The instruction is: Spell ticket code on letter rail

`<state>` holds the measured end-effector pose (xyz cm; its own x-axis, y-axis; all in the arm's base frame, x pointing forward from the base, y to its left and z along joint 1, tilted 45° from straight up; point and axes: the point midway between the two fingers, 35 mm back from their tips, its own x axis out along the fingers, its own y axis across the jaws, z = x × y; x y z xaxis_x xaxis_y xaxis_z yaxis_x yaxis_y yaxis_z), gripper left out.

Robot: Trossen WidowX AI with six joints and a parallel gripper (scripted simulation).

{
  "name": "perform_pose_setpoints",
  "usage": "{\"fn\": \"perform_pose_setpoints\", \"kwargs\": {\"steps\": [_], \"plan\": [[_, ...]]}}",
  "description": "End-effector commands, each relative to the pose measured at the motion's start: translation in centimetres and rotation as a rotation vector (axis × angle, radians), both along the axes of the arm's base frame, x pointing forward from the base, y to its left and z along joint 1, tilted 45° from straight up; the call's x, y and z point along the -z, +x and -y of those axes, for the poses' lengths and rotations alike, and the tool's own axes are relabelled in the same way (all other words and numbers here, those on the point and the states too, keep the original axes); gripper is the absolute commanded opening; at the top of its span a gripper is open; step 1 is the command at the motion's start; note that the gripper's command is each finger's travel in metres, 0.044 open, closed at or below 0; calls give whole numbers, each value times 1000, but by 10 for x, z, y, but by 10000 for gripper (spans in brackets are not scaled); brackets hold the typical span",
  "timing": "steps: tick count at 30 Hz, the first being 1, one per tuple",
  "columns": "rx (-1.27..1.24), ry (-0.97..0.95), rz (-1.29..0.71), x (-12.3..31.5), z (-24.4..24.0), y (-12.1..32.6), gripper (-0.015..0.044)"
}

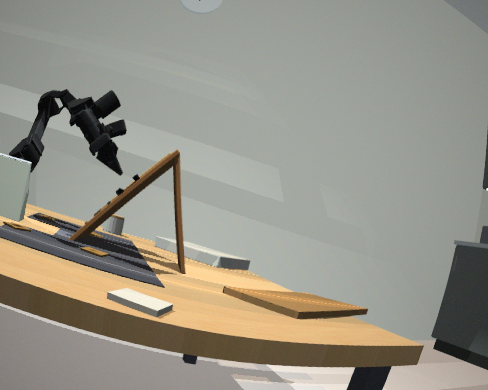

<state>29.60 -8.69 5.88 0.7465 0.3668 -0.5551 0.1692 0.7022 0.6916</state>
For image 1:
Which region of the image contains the brown flat wooden board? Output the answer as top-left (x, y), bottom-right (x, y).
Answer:
top-left (222, 286), bottom-right (368, 319)

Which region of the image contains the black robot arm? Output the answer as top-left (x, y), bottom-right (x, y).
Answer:
top-left (9, 89), bottom-right (127, 172)

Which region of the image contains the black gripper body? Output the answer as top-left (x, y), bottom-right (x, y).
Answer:
top-left (83, 121), bottom-right (117, 156)

